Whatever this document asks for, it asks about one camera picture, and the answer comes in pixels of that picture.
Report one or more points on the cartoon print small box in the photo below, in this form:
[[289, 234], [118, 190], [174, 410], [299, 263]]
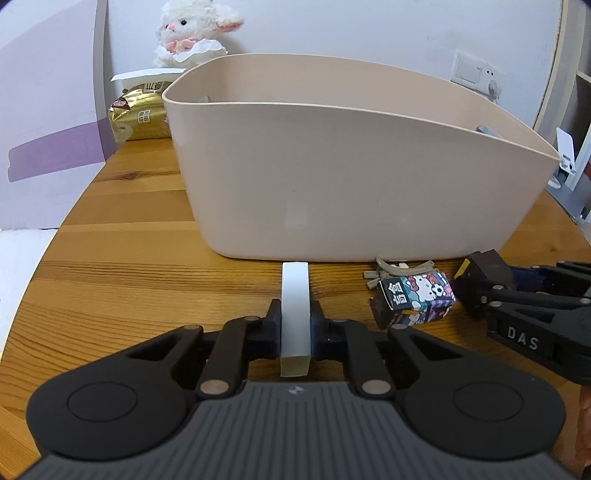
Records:
[[412, 300]]

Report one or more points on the lilac bed headboard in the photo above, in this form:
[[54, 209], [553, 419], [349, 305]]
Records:
[[55, 135]]

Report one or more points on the dark brown cube box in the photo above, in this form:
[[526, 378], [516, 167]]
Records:
[[485, 266]]

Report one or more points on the beige hair clip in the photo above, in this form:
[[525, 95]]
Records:
[[389, 270]]

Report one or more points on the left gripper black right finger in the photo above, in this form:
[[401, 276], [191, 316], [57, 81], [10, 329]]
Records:
[[457, 400]]

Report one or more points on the gold snack bag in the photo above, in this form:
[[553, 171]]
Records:
[[139, 113]]

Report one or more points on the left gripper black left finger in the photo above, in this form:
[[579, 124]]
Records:
[[133, 400]]

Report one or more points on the white shelf unit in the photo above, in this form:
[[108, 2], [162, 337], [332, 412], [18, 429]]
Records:
[[566, 101]]

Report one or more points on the white card box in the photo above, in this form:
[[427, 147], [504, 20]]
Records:
[[295, 321]]

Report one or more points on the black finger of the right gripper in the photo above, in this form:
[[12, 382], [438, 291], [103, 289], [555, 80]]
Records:
[[551, 329], [565, 278]]

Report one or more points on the white phone stand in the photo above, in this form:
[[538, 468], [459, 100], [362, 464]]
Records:
[[567, 165]]

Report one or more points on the white wall switch socket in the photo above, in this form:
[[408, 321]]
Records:
[[478, 76]]

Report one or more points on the beige plastic storage bin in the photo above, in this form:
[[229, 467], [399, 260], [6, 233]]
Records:
[[313, 158]]

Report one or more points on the white plush lamb toy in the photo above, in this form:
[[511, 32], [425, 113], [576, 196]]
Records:
[[188, 32]]

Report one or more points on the white tissue box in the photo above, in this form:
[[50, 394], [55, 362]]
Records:
[[132, 78]]

